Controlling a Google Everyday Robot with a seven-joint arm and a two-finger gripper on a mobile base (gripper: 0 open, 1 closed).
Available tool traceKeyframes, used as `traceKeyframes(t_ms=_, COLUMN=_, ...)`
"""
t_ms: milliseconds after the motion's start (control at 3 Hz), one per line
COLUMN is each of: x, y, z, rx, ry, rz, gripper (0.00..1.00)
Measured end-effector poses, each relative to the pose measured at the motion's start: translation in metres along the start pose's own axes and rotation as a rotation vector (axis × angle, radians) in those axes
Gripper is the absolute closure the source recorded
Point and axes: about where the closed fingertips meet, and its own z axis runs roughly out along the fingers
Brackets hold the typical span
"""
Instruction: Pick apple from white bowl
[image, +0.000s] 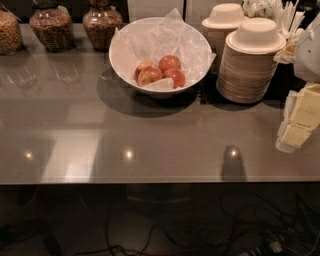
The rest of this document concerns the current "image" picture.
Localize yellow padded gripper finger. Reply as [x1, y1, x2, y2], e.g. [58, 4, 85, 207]
[275, 122, 311, 153]

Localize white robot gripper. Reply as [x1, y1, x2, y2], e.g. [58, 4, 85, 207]
[290, 13, 320, 129]

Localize red apple front right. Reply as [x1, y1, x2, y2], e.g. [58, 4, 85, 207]
[164, 69, 186, 89]

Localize white ceramic bowl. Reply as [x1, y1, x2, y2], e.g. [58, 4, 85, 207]
[108, 16, 213, 100]

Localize red-yellow apple front left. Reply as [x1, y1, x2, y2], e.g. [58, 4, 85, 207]
[138, 66, 163, 87]

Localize red apple back left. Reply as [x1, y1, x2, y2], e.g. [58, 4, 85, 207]
[135, 60, 155, 80]

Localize white paper bowl liner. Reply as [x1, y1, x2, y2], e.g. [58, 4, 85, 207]
[111, 7, 217, 92]

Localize black mesh mat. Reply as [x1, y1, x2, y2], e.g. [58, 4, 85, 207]
[199, 64, 306, 105]

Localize front stack of paper bowls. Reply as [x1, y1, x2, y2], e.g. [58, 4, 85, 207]
[216, 18, 286, 104]

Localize stack of paper bowls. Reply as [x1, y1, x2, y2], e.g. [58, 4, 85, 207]
[202, 3, 247, 74]
[216, 18, 286, 104]

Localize white plastic cutlery bunch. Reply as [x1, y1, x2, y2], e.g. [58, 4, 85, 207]
[242, 0, 305, 39]

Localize rear stack of paper bowls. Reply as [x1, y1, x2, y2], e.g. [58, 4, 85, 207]
[202, 3, 247, 74]

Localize right glass jar of cereal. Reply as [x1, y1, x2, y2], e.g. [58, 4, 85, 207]
[82, 0, 123, 52]

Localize glass jar of cereal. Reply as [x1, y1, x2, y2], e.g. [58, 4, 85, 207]
[0, 5, 23, 55]
[82, 0, 123, 52]
[29, 0, 74, 52]

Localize middle glass jar of cereal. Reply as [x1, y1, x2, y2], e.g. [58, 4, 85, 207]
[29, 0, 74, 52]

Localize left glass jar of cereal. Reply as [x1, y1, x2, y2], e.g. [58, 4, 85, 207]
[0, 5, 23, 55]

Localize black cables under table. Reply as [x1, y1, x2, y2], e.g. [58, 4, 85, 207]
[0, 186, 320, 256]

